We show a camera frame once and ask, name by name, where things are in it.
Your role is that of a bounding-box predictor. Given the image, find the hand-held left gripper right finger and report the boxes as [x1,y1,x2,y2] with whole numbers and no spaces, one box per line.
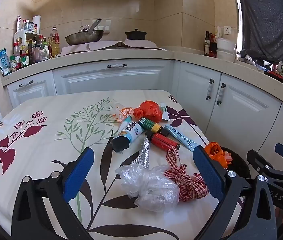
[193,145,278,240]

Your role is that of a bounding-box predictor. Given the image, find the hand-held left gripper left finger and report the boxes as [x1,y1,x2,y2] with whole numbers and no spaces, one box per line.
[11,147,95,240]

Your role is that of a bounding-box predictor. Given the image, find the black trash bin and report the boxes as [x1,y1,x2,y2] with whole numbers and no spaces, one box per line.
[216,146,252,180]

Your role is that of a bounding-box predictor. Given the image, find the orange ribbon bow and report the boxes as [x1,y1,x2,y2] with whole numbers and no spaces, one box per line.
[204,142,232,168]

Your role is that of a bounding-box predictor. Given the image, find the red checked ribbon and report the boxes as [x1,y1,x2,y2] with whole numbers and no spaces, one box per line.
[165,149,210,202]

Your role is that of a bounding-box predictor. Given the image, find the light blue tube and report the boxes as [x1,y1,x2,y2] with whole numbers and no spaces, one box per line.
[164,124,198,151]

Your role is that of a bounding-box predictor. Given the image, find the red bottle black cap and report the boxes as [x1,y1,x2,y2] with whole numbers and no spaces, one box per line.
[145,132,180,152]

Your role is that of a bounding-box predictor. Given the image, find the clear plastic bag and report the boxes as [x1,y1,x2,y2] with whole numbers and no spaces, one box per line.
[115,164,180,213]

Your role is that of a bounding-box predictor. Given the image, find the white teal tube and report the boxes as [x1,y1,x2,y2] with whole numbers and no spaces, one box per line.
[113,115,145,153]

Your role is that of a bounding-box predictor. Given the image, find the silver blister pack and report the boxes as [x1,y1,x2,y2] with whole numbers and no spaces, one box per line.
[131,137,151,169]

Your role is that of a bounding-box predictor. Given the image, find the orange printed clear wrapper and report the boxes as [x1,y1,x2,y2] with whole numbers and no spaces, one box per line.
[111,99,134,123]

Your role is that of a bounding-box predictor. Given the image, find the white small packet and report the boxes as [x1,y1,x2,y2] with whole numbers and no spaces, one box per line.
[159,102,170,121]

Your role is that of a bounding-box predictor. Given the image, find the green bottle yellow cap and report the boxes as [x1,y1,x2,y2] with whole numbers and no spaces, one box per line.
[138,117,169,137]

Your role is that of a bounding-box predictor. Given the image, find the orange plastic bag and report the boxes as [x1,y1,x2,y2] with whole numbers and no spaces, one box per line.
[134,100,163,123]

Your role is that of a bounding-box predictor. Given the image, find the floral tablecloth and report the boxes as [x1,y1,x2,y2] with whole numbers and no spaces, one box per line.
[0,89,244,240]

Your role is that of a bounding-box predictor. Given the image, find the red power strip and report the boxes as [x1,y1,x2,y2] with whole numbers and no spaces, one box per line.
[264,70,283,87]

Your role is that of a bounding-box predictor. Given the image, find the white kitchen cabinet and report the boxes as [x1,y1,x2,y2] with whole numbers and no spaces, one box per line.
[3,47,283,205]

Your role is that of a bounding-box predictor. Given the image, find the white lidded container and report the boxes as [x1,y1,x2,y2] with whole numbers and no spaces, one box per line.
[216,38,236,52]
[216,50,236,61]

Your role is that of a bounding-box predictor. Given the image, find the red packet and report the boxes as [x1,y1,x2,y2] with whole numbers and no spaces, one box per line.
[209,34,218,58]

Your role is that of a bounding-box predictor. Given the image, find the dark olive oil bottle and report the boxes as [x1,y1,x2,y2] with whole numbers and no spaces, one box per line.
[204,31,210,56]

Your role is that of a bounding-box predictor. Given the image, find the beige stove cover cloth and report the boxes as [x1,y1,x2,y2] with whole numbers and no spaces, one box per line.
[61,40,162,55]

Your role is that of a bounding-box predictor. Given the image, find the yellow cooking oil bottle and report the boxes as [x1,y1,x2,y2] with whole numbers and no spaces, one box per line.
[48,27,60,57]

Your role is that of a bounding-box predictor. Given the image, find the cluster of condiment bottles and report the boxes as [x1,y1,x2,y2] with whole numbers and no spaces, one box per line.
[9,15,60,73]

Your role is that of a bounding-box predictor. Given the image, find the blue snack bag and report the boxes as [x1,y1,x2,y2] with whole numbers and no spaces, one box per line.
[0,49,12,77]

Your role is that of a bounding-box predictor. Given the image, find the dark curtain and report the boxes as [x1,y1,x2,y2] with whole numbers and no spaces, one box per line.
[236,0,283,68]

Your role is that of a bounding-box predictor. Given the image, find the steel wok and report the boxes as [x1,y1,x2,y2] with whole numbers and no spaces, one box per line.
[65,19,105,46]

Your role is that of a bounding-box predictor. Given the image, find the black lidded pot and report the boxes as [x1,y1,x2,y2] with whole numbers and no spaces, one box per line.
[125,29,147,40]

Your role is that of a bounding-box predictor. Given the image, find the white paper towel roll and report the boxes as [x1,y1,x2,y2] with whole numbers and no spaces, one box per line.
[32,15,42,33]

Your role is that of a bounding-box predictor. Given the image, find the wide white wall socket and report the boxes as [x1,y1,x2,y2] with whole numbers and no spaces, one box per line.
[92,19,112,33]

